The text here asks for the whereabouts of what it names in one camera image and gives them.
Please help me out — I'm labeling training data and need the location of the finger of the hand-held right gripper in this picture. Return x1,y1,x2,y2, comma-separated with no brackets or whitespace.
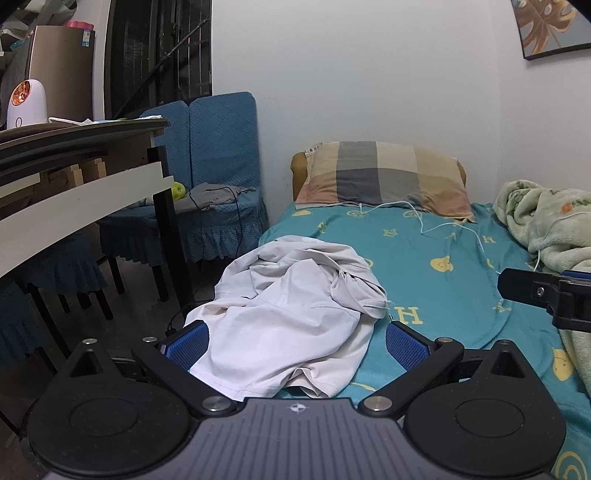
498,268,591,333

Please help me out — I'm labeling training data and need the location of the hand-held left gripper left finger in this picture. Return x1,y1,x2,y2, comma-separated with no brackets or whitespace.
55,320,236,419

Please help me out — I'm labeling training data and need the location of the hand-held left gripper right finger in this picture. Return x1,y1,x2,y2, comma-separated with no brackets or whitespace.
358,320,536,421

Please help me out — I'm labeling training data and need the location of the white shirt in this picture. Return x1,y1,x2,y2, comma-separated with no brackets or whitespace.
182,234,389,401

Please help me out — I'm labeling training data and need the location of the bed with teal printed sheet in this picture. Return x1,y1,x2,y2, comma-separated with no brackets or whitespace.
259,200,591,480

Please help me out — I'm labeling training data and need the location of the green fleece blanket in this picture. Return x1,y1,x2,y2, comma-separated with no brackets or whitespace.
492,179,591,393

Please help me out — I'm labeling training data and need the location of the grey cloth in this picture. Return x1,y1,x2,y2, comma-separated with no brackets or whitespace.
188,182,257,210

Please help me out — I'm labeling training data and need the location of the plaid pillow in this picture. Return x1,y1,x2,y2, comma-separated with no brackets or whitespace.
294,140,476,223

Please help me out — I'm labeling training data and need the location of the wooden table with black legs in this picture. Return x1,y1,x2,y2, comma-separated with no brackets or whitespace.
0,117,197,303

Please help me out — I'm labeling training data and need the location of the brown cushion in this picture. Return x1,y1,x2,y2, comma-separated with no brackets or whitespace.
291,151,468,204

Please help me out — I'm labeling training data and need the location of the framed leaf picture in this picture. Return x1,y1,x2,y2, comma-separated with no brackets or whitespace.
510,0,591,61

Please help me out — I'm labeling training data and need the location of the white humidifier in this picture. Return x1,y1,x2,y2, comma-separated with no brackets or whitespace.
6,79,49,130

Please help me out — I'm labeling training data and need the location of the tan cabinet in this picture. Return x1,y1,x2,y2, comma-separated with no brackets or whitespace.
28,25,96,121

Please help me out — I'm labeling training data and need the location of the dark window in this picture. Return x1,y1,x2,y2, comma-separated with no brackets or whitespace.
105,0,213,118

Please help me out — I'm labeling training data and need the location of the white cable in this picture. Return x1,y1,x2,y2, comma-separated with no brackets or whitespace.
337,198,591,278

